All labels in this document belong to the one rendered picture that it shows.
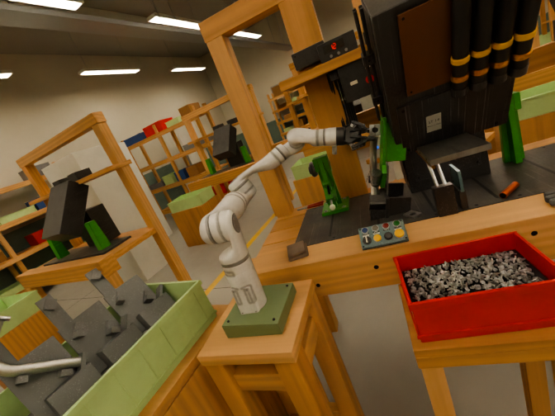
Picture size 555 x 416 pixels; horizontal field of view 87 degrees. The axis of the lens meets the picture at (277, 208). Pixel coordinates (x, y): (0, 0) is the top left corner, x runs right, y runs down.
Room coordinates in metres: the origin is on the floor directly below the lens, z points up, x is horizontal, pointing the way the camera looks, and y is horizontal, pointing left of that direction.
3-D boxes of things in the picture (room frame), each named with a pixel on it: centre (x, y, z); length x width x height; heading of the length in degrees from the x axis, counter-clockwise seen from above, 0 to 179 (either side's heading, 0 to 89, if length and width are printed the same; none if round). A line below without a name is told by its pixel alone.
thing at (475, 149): (0.98, -0.62, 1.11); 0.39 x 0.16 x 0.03; 159
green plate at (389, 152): (1.07, -0.49, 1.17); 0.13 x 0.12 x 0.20; 69
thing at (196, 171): (7.16, 1.79, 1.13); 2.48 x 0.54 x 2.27; 60
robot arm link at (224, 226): (0.83, 0.18, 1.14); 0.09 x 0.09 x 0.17; 79
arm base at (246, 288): (0.83, 0.19, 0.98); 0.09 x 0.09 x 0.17; 72
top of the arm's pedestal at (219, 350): (0.83, 0.19, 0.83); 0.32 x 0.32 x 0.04; 66
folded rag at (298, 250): (1.04, -0.01, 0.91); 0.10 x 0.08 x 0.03; 173
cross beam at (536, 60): (1.44, -0.71, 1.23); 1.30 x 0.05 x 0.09; 69
